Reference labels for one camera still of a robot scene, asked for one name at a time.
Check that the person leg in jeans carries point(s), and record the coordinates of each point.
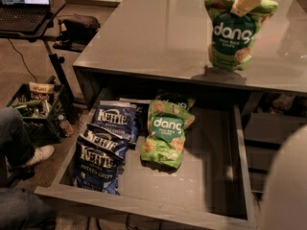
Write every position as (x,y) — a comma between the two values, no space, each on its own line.
(14,141)

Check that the black plastic crate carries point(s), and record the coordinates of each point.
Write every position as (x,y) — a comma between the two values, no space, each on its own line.
(41,112)

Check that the small bottle beside crate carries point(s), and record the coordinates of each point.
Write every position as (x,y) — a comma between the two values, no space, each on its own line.
(65,126)

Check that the blue kettle chip bag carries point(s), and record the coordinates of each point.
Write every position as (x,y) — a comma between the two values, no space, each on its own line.
(97,162)
(117,117)
(106,140)

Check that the black laptop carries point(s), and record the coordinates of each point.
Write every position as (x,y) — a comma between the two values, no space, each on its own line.
(23,16)

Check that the green dang chip bag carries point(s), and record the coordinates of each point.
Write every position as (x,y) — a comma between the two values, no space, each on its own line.
(233,36)
(167,123)
(182,100)

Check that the rear blue kettle chip bag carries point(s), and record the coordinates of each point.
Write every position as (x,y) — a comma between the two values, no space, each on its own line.
(117,117)

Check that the brown snack bag in crate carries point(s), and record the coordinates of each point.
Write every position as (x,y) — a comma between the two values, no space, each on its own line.
(42,91)

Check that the middle blue kettle chip bag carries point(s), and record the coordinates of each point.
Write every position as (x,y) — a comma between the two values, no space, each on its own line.
(106,140)

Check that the black bag on stand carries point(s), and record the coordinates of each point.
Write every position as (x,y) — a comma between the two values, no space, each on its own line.
(75,32)

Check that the white sneaker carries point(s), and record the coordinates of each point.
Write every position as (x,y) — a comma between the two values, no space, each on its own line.
(41,154)

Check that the front blue kettle chip bag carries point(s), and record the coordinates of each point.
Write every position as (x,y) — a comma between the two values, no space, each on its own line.
(97,162)

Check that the dark lower drawer cabinet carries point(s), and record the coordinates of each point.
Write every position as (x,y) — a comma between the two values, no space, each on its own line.
(264,134)

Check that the person knee in jeans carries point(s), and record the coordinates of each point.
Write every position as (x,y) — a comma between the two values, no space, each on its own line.
(20,209)

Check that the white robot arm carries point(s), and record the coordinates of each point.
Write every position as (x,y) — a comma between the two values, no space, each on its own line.
(284,202)

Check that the open grey top drawer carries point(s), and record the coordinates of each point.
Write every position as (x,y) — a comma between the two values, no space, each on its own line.
(209,191)

